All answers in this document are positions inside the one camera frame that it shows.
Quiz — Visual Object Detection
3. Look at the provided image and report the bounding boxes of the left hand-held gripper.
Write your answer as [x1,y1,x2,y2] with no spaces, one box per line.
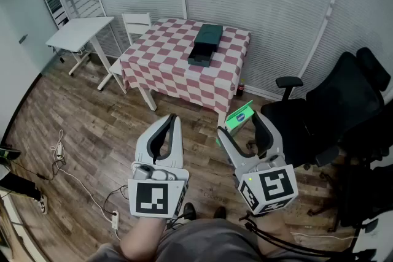
[127,114,190,220]

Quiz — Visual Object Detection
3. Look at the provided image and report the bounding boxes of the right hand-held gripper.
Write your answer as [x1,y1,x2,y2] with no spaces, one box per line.
[217,112,299,215]

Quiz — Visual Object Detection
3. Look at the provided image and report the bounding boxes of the green card packet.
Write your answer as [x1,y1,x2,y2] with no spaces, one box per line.
[216,100,255,147]

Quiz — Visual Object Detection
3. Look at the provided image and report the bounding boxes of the dark teal drawer box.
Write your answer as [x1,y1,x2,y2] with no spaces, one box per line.
[187,24,224,67]

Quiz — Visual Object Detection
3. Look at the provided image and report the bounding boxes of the person's left forearm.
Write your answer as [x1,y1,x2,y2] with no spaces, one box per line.
[119,217,168,262]

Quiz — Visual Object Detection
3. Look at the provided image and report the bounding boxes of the person's right forearm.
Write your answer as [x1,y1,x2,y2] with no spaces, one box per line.
[255,212,294,256]

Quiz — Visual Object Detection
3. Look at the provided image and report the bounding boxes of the dark soda bottle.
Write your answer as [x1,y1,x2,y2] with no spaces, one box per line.
[235,79,246,98]

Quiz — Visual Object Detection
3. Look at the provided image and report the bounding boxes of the person's left black shoe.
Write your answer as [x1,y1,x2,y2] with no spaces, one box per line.
[180,202,197,221]

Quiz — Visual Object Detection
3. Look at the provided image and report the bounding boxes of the red white checkered tablecloth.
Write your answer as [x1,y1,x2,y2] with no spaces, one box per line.
[119,18,252,116]

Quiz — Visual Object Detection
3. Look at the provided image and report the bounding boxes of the black office chair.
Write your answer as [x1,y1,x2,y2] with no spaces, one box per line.
[260,47,392,225]

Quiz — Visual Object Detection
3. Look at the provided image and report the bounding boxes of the grey shorts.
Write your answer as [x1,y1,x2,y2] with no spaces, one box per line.
[88,217,311,262]

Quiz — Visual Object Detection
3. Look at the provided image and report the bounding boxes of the white chair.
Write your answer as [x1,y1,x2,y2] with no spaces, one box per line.
[109,12,154,94]

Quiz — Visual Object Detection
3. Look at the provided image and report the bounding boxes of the white desk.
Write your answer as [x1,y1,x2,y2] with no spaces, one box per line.
[45,17,115,92]

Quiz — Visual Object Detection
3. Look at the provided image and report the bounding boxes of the thin black floor cable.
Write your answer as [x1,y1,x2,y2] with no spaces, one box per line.
[103,185,130,215]

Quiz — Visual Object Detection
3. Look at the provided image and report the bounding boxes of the white cable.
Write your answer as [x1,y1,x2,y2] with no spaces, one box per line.
[50,128,122,241]

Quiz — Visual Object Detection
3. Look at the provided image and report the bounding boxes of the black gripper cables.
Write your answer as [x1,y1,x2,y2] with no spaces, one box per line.
[239,214,359,256]

